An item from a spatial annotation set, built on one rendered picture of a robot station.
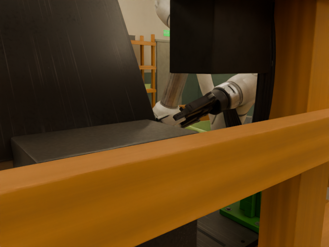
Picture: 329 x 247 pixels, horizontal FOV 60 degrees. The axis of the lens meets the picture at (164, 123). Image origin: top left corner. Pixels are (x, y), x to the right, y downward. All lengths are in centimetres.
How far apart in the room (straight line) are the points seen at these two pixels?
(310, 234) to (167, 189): 53
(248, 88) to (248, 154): 57
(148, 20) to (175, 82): 675
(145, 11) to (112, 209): 796
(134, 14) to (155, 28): 78
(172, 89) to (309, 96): 98
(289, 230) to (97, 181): 54
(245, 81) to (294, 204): 43
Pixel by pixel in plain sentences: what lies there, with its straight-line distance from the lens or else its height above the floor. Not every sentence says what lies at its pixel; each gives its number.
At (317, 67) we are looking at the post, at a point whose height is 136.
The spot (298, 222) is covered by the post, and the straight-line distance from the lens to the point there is 71.
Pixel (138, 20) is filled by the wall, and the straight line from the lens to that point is 798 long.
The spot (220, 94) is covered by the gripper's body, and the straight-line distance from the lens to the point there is 88.
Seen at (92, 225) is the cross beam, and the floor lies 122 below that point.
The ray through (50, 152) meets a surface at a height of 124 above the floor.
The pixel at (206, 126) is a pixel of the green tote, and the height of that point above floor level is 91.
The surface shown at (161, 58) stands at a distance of 837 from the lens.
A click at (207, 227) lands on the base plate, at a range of 90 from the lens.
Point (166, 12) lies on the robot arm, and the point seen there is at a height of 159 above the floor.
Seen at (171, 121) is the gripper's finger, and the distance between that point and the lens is 77.
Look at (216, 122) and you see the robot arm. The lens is 107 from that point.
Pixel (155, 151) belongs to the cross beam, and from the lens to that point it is 30.
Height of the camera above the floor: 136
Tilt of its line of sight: 11 degrees down
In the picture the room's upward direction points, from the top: straight up
